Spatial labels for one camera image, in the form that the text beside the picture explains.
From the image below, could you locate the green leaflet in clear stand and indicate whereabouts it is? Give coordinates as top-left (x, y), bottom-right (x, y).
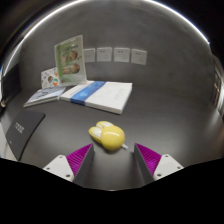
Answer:
top-left (53, 34), bottom-right (88, 87)

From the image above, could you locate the white book with blue band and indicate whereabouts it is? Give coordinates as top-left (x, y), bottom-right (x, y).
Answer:
top-left (59, 80), bottom-right (134, 115)

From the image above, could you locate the yellow computer mouse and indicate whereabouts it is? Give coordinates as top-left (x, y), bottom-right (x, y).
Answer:
top-left (88, 120), bottom-right (129, 152)

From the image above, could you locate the black mouse pad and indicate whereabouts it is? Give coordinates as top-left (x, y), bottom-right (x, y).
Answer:
top-left (4, 109), bottom-right (46, 162)

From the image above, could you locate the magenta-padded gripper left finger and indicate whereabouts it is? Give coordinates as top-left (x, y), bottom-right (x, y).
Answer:
top-left (42, 143), bottom-right (95, 186)

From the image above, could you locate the grey-blue thin booklet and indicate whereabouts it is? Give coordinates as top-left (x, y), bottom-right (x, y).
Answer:
top-left (23, 86), bottom-right (67, 108)

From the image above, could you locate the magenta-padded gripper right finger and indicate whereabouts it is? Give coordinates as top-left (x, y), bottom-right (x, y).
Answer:
top-left (133, 142), bottom-right (185, 185)

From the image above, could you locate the white card with colourful stickers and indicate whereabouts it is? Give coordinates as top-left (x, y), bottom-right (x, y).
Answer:
top-left (40, 66), bottom-right (61, 90)

